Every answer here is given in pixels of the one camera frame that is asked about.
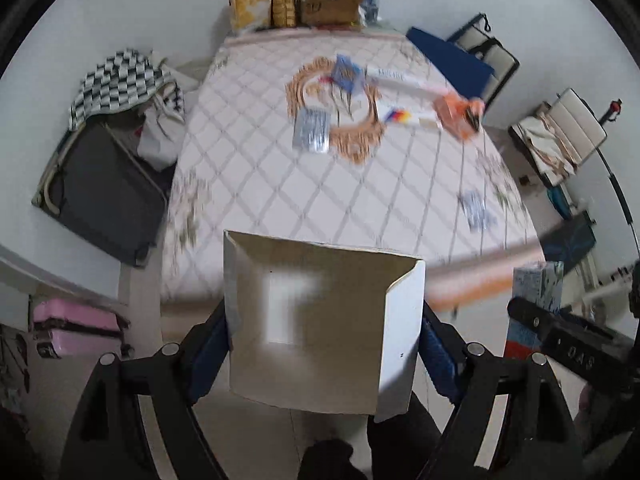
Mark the black white checkered cloth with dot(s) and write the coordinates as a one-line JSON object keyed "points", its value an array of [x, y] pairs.
{"points": [[120, 82]]}

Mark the pink suitcase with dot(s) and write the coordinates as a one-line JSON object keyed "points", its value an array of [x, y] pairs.
{"points": [[75, 322]]}

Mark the long white box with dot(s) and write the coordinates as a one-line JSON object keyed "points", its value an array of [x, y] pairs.
{"points": [[395, 77]]}

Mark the white chair with black frame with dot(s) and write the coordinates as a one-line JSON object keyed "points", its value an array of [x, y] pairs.
{"points": [[500, 62]]}

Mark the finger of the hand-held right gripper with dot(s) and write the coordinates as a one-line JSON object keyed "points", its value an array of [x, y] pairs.
{"points": [[530, 316]]}

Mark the clear water bottle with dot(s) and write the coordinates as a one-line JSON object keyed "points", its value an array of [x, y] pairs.
{"points": [[372, 2]]}

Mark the beige cloth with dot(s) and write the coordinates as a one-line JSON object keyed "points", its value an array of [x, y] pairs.
{"points": [[547, 152]]}

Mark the table with printed tablecloth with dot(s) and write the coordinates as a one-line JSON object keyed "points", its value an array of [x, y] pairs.
{"points": [[260, 185]]}

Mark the blue packet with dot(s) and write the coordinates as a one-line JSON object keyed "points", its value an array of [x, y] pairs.
{"points": [[477, 210], [347, 72]]}

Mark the blue white carton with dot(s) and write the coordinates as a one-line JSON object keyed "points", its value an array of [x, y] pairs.
{"points": [[535, 285]]}

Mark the black blue exercise bench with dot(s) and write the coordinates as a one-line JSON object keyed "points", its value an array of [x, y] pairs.
{"points": [[570, 242]]}

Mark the white cardboard box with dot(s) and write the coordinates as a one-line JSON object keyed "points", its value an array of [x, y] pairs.
{"points": [[310, 370]]}

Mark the dark grey open suitcase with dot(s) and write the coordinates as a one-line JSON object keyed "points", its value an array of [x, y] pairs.
{"points": [[105, 190]]}

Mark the white padded chair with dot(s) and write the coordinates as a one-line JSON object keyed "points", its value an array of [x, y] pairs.
{"points": [[575, 120]]}

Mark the white tote bag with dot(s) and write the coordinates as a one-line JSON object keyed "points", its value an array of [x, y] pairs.
{"points": [[160, 135]]}

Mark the teal plastic item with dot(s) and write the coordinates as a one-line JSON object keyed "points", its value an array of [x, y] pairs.
{"points": [[559, 202]]}

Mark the orange packet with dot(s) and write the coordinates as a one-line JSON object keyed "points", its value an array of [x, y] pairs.
{"points": [[457, 112]]}

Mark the silver blue blister pack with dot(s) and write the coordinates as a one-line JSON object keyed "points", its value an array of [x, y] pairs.
{"points": [[311, 130]]}

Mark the white box with colourful print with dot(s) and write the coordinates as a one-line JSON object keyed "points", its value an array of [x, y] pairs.
{"points": [[407, 117]]}

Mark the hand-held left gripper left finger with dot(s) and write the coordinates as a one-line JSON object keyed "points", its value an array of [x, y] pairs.
{"points": [[210, 357]]}

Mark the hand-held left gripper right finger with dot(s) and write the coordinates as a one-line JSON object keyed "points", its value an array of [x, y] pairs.
{"points": [[440, 362]]}

